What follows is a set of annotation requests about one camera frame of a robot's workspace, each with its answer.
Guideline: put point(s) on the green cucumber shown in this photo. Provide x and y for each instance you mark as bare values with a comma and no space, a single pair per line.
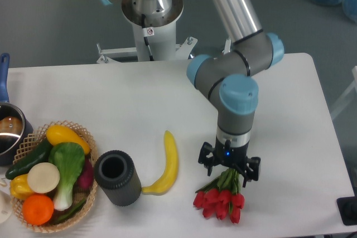
37,155

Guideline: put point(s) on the yellow squash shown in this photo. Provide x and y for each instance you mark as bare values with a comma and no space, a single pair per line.
57,134

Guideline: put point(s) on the orange fruit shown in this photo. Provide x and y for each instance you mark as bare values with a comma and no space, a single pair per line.
37,209

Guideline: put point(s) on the woven wicker basket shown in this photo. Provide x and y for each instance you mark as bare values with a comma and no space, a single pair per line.
29,143

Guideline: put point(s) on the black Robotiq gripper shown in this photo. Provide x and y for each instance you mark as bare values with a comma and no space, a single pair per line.
231,157

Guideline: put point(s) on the white round radish slice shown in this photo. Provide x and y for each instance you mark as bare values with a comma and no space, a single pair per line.
43,177

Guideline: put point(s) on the black device at table edge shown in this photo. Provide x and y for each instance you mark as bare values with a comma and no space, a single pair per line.
347,210

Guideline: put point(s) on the blue handled saucepan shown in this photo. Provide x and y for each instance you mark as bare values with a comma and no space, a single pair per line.
14,125

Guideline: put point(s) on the green bok choy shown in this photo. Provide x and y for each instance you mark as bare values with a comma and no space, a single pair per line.
69,158

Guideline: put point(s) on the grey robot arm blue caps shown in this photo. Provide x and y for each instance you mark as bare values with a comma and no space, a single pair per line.
226,81

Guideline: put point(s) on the green chili pepper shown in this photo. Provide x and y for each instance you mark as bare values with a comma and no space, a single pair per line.
70,213

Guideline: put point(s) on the yellow bell pepper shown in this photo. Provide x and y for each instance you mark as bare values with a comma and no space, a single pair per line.
19,187

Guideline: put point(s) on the yellow banana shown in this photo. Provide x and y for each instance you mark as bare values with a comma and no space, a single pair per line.
169,176

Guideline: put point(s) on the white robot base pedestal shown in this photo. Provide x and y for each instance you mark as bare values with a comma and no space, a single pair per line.
154,28

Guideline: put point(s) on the red tulip bouquet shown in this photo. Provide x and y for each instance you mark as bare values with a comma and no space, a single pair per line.
221,197

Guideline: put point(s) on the purple sweet potato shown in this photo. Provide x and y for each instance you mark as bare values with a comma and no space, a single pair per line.
85,180

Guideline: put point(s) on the white garlic piece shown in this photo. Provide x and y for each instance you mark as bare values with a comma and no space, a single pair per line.
3,183

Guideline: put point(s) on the dark grey ribbed vase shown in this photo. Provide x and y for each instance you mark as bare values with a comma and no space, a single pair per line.
115,173

